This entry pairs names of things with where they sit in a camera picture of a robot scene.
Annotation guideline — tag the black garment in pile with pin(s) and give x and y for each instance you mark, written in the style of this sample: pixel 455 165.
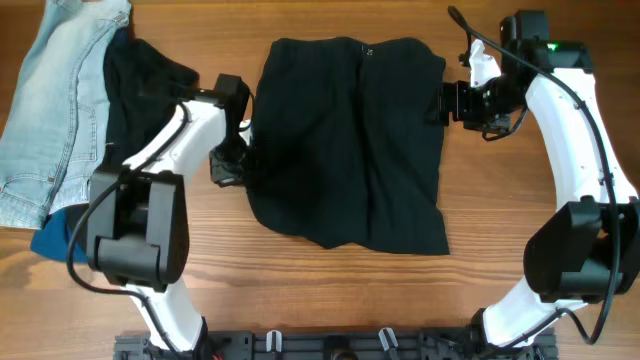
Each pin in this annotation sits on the black garment in pile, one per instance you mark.
pixel 136 88

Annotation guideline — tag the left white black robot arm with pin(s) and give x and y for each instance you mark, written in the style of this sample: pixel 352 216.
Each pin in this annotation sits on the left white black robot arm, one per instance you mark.
pixel 136 225

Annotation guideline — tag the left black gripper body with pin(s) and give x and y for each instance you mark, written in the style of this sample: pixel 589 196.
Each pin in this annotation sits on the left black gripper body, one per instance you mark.
pixel 228 160

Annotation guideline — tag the dark blue garment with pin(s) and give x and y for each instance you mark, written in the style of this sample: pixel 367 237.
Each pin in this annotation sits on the dark blue garment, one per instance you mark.
pixel 52 242

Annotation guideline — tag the black shorts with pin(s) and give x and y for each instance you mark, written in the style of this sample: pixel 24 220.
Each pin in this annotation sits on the black shorts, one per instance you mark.
pixel 347 144

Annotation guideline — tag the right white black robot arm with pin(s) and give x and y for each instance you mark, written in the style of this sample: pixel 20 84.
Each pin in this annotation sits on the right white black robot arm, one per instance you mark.
pixel 588 251

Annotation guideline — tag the light blue denim jeans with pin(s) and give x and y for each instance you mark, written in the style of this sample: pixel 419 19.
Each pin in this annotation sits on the light blue denim jeans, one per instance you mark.
pixel 55 135

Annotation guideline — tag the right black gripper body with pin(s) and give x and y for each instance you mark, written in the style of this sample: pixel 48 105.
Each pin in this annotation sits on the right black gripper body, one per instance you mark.
pixel 474 106

